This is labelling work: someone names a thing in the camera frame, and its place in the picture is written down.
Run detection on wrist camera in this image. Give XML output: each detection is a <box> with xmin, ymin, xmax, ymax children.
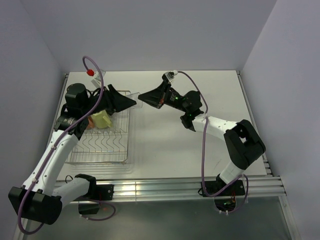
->
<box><xmin>90</xmin><ymin>71</ymin><xmax>102</xmax><ymax>88</ymax></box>
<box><xmin>162</xmin><ymin>70</ymin><xmax>178</xmax><ymax>83</ymax></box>

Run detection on wire dish rack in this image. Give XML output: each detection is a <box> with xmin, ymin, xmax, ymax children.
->
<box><xmin>64</xmin><ymin>90</ymin><xmax>132</xmax><ymax>165</ymax></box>

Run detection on clear round glass cup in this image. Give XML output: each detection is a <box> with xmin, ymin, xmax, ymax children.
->
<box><xmin>111</xmin><ymin>109</ymin><xmax>130</xmax><ymax>133</ymax></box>

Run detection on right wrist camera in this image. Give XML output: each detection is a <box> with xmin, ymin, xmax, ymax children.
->
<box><xmin>162</xmin><ymin>70</ymin><xmax>178</xmax><ymax>83</ymax></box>

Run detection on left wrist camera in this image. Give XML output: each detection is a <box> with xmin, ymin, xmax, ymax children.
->
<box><xmin>90</xmin><ymin>71</ymin><xmax>102</xmax><ymax>88</ymax></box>

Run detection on small clear glass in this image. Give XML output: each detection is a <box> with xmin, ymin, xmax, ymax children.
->
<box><xmin>127</xmin><ymin>92</ymin><xmax>143</xmax><ymax>109</ymax></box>

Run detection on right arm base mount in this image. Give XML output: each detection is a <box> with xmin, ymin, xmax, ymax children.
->
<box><xmin>204</xmin><ymin>180</ymin><xmax>249</xmax><ymax>213</ymax></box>

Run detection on pale yellow mug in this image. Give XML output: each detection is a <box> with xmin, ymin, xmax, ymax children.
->
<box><xmin>91</xmin><ymin>110</ymin><xmax>113</xmax><ymax>129</ymax></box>

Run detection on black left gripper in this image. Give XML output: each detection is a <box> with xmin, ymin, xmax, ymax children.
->
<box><xmin>81</xmin><ymin>84</ymin><xmax>136</xmax><ymax>117</ymax></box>

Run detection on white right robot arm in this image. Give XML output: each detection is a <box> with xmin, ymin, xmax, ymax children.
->
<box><xmin>138</xmin><ymin>71</ymin><xmax>266</xmax><ymax>195</ymax></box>

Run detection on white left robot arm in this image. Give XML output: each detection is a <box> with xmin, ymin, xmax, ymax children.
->
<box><xmin>8</xmin><ymin>83</ymin><xmax>136</xmax><ymax>225</ymax></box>

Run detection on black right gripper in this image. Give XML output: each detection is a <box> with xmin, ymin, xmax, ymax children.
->
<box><xmin>138</xmin><ymin>81</ymin><xmax>189</xmax><ymax>113</ymax></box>

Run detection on aluminium rail frame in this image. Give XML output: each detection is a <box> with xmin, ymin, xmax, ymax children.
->
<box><xmin>12</xmin><ymin>71</ymin><xmax>296</xmax><ymax>240</ymax></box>

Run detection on pink mug white interior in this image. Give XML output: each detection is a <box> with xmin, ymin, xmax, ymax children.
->
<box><xmin>87</xmin><ymin>116</ymin><xmax>95</xmax><ymax>129</ymax></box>

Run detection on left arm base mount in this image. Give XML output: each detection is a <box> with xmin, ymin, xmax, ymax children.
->
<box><xmin>75</xmin><ymin>184</ymin><xmax>116</xmax><ymax>221</ymax></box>

